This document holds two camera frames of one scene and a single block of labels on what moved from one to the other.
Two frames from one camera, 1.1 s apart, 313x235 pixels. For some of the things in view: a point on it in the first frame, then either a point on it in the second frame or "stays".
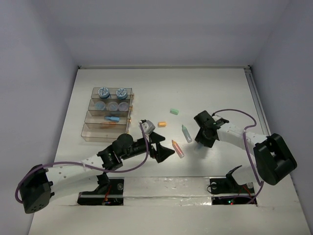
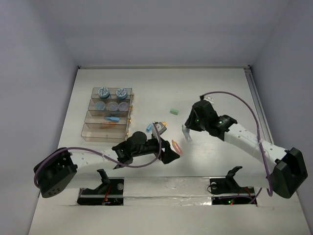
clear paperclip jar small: (123, 106) stays
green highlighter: (187, 134) stays
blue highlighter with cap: (112, 118) stays
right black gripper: (199, 136) → (190, 122)
